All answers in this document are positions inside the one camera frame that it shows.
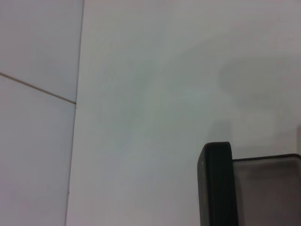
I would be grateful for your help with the black glasses case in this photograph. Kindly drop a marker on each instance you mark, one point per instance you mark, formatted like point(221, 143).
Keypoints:
point(216, 183)

